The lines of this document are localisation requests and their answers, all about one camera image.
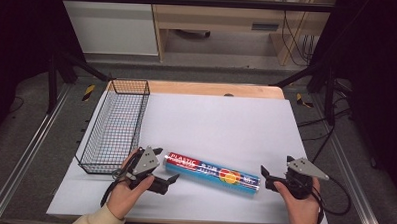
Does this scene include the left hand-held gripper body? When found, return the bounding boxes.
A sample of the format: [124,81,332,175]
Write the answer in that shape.
[125,145,161,183]

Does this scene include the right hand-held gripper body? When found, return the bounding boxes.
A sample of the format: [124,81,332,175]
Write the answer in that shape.
[284,156,331,202]

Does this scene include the blue and red plastic wrap box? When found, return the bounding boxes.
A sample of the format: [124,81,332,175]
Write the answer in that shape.
[162,151,263,196]

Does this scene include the person's left hand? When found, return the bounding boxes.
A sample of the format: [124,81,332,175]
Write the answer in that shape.
[105,147,157,223]

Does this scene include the person's right hand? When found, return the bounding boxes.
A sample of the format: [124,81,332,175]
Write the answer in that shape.
[272,174,323,224]

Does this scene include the yellow and black tape strip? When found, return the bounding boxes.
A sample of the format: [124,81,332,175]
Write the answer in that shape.
[295,91,315,109]
[81,83,97,103]

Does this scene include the white table mat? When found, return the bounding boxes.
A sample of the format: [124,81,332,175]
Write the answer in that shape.
[46,89,334,224]

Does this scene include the black metal stand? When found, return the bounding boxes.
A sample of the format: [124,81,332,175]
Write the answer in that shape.
[45,49,119,117]
[268,59,340,127]

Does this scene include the black curtain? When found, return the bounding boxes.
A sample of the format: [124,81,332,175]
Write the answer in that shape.
[304,0,397,195]
[0,0,88,151]

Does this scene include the white cabinet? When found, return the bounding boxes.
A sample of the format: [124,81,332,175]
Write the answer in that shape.
[53,0,161,58]

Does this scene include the black floor cables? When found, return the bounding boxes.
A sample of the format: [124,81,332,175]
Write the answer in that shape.
[295,94,355,165]

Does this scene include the aluminium rail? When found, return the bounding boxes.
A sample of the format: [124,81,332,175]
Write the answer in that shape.
[0,80,72,224]
[306,92,391,224]

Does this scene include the left hand-held gripper cable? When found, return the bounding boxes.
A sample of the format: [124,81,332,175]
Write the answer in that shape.
[99,167,130,210]

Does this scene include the hand-held gripper cable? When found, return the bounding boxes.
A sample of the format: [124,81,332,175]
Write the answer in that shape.
[99,167,130,210]
[311,175,353,224]

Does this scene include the right hand-held gripper cable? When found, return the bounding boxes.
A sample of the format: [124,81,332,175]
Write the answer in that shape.
[311,175,353,224]

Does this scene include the black wire basket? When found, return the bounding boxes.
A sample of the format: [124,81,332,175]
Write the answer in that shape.
[73,77,153,177]

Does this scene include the black hanging cables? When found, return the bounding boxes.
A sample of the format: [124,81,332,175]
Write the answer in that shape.
[278,0,317,68]

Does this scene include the black horizontal frame bar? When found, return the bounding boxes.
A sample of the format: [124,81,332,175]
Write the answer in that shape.
[55,0,338,13]

